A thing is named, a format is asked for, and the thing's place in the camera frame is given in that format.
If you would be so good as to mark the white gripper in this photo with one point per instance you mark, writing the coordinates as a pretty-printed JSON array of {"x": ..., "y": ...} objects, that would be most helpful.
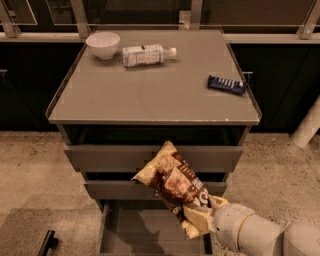
[{"x": 230, "y": 222}]

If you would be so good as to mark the brown chip bag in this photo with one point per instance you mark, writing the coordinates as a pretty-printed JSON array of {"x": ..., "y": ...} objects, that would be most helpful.
[{"x": 177, "y": 184}]

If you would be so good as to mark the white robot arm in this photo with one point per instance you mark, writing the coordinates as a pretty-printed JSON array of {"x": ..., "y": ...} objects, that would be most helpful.
[{"x": 241, "y": 230}]

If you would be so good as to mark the middle grey drawer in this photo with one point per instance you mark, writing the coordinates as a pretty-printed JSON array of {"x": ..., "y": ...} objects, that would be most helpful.
[{"x": 120, "y": 190}]

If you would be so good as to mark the grey drawer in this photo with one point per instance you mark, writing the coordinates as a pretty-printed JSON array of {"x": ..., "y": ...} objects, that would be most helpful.
[
  {"x": 146, "y": 228},
  {"x": 120, "y": 190},
  {"x": 128, "y": 158}
]

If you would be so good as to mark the bottom grey drawer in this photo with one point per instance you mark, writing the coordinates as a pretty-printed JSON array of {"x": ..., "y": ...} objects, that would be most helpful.
[{"x": 146, "y": 228}]

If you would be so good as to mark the top grey drawer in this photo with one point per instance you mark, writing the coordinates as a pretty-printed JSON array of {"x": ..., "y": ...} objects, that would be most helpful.
[{"x": 128, "y": 158}]

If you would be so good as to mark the grey drawer cabinet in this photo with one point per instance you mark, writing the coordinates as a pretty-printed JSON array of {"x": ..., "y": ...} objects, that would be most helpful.
[{"x": 105, "y": 103}]

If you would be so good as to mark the black object on floor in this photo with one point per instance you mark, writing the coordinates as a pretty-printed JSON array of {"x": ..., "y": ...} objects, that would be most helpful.
[{"x": 49, "y": 242}]

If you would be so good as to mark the white ceramic bowl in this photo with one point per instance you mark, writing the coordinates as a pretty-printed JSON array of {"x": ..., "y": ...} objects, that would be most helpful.
[{"x": 103, "y": 45}]

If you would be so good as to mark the white cylindrical post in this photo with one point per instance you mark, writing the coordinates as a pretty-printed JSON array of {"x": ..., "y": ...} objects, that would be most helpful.
[{"x": 308, "y": 126}]

